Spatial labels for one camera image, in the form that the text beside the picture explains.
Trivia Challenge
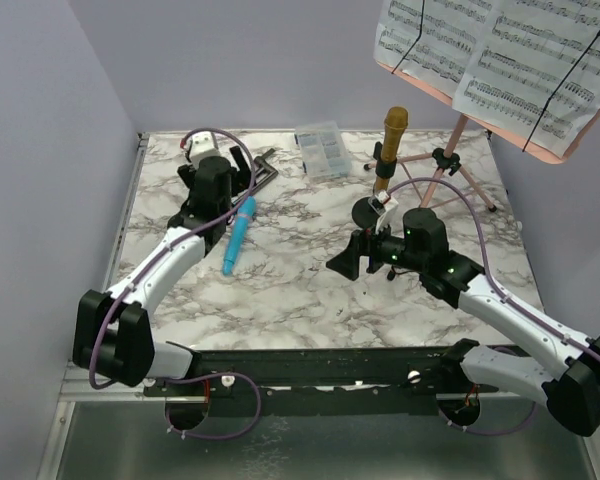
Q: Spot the blue toy microphone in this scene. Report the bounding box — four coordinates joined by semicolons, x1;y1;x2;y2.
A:
222;196;257;276

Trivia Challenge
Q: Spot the black mic clip stand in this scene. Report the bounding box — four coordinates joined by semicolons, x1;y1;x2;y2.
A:
352;142;397;234

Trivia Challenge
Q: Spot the pink perforated music stand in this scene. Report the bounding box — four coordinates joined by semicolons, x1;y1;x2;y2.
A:
363;0;600;216

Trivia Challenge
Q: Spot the gold toy microphone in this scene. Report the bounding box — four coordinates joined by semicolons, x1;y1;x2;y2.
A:
374;106;409;192

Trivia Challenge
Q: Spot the sheet music page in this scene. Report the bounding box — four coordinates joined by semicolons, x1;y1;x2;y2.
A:
374;0;496;98
453;1;600;162

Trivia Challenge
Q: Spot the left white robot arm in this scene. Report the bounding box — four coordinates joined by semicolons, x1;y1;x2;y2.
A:
72;146;255;389

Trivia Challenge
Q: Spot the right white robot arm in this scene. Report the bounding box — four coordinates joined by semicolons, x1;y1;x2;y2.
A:
326;198;600;437

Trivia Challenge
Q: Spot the dark metal drum key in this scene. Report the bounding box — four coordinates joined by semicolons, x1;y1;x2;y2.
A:
230;146;278;197

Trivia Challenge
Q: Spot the clear plastic compartment box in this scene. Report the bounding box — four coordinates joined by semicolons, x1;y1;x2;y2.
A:
294;121;352;181

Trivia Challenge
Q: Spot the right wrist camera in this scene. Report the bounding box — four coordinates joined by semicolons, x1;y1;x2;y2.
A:
368;190;399;235

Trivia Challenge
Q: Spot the black mounting base rail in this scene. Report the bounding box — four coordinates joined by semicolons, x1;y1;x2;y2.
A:
82;344;576;419

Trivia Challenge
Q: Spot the aluminium extrusion frame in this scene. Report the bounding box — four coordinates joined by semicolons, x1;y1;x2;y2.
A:
34;132;596;480

